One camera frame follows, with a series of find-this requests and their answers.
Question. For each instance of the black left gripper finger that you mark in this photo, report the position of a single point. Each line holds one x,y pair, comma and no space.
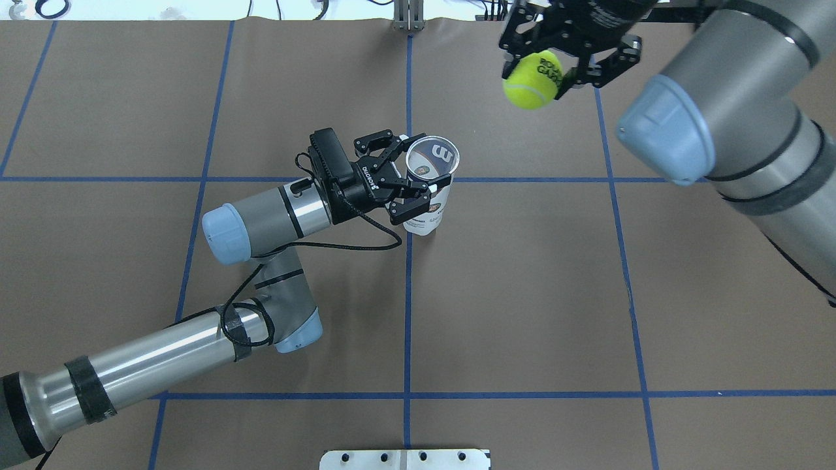
409,202
378,148

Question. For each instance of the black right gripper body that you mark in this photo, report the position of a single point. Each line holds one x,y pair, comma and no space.
583,18

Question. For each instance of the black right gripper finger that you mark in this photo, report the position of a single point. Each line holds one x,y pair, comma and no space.
521,34
599,73

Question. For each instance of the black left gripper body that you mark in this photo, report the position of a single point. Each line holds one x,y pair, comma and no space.
361,187

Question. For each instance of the white blue tennis ball can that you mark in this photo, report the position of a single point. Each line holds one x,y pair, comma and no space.
427,159

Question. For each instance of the yellow tennis ball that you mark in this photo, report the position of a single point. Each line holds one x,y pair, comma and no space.
535,81

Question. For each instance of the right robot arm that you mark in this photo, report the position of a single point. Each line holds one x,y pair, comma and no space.
720,110

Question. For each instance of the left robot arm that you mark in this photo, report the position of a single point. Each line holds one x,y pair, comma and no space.
274,306

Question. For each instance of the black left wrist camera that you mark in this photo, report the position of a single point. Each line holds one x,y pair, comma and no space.
330,160

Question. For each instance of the aluminium frame post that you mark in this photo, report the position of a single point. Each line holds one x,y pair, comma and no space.
408,15

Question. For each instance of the white metal base plate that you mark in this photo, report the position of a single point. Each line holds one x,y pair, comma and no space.
442,458

